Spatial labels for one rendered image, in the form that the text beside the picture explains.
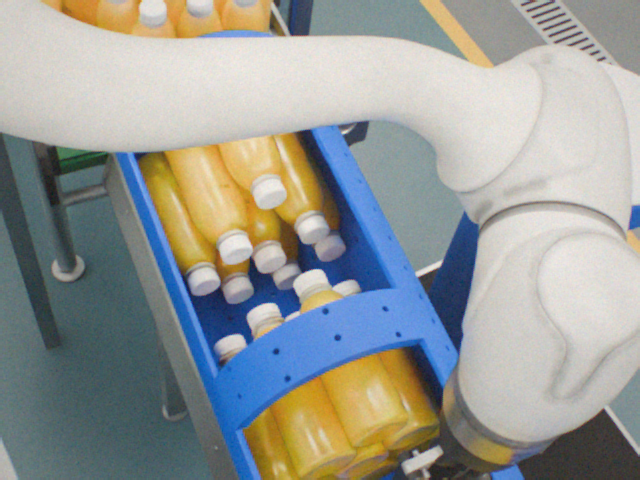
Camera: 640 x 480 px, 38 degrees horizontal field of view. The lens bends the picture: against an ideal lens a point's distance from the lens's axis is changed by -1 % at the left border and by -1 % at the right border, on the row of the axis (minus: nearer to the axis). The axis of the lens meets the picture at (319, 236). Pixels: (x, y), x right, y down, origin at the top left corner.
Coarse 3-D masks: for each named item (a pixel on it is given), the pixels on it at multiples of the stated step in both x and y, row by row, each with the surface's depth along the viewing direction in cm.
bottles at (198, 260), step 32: (160, 160) 123; (160, 192) 121; (192, 224) 119; (256, 224) 120; (288, 224) 128; (192, 256) 117; (256, 256) 120; (288, 256) 127; (320, 256) 124; (192, 288) 117; (224, 288) 124; (288, 288) 128; (224, 352) 112; (256, 448) 105; (384, 448) 106; (416, 448) 112
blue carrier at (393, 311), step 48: (336, 144) 115; (144, 192) 116; (336, 192) 129; (384, 240) 108; (384, 288) 122; (192, 336) 108; (288, 336) 98; (336, 336) 97; (384, 336) 98; (432, 336) 102; (240, 384) 100; (288, 384) 96; (432, 384) 116; (240, 432) 101
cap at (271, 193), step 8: (264, 184) 113; (272, 184) 113; (280, 184) 114; (256, 192) 114; (264, 192) 113; (272, 192) 113; (280, 192) 114; (256, 200) 114; (264, 200) 114; (272, 200) 114; (280, 200) 115; (264, 208) 115
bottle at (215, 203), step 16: (176, 160) 119; (192, 160) 117; (208, 160) 117; (176, 176) 119; (192, 176) 117; (208, 176) 116; (224, 176) 117; (192, 192) 116; (208, 192) 115; (224, 192) 115; (240, 192) 118; (192, 208) 116; (208, 208) 114; (224, 208) 114; (240, 208) 115; (208, 224) 114; (224, 224) 114; (240, 224) 115; (208, 240) 116; (224, 240) 114
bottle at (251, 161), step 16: (224, 144) 116; (240, 144) 114; (256, 144) 114; (272, 144) 116; (224, 160) 117; (240, 160) 114; (256, 160) 114; (272, 160) 115; (240, 176) 115; (256, 176) 114; (272, 176) 114
